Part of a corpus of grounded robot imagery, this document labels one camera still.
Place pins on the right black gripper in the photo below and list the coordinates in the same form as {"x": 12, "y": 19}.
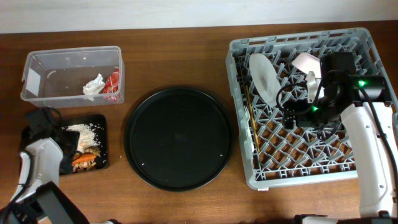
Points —
{"x": 300, "y": 106}

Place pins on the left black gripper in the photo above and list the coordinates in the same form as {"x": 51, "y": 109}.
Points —
{"x": 73, "y": 137}

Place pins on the orange carrot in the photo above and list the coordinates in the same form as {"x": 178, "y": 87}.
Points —
{"x": 84, "y": 158}

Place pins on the grey plate with food scraps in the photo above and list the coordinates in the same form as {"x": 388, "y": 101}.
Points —
{"x": 264, "y": 78}

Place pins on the wooden chopstick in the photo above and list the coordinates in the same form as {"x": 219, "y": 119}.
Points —
{"x": 252, "y": 119}

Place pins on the pink bowl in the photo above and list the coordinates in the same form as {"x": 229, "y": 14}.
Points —
{"x": 307, "y": 63}

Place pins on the white plastic fork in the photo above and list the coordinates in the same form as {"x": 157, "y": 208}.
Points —
{"x": 247, "y": 116}

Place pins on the red snack wrapper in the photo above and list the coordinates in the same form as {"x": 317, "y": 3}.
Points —
{"x": 112, "y": 86}

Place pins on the brown walnut piece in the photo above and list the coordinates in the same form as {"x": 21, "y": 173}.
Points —
{"x": 93, "y": 150}

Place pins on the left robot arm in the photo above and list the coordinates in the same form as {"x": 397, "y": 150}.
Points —
{"x": 38, "y": 196}

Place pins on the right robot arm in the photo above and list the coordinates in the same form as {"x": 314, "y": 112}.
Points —
{"x": 362, "y": 105}

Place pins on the grey dishwasher rack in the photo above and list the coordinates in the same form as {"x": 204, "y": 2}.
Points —
{"x": 295, "y": 156}

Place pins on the clear plastic waste bin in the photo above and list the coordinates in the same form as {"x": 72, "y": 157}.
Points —
{"x": 56, "y": 78}

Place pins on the pile of rice and shells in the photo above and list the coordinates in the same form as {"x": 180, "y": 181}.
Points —
{"x": 89, "y": 136}

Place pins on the black rectangular tray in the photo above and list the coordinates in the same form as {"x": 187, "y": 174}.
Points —
{"x": 94, "y": 118}

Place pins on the crumpled white tissue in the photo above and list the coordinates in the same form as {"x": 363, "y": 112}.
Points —
{"x": 93, "y": 87}

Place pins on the round black serving tray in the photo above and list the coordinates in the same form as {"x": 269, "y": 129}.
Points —
{"x": 178, "y": 139}

